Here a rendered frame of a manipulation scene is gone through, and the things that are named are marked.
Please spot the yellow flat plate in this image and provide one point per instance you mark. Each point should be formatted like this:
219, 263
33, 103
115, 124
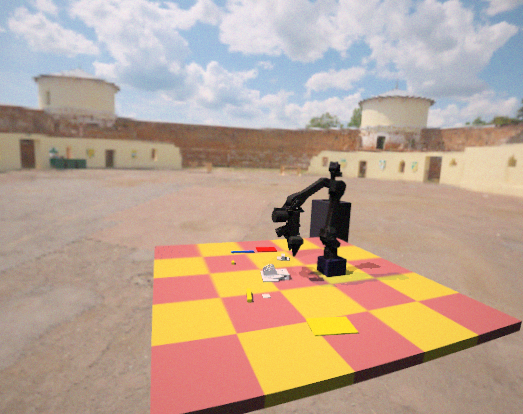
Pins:
331, 326

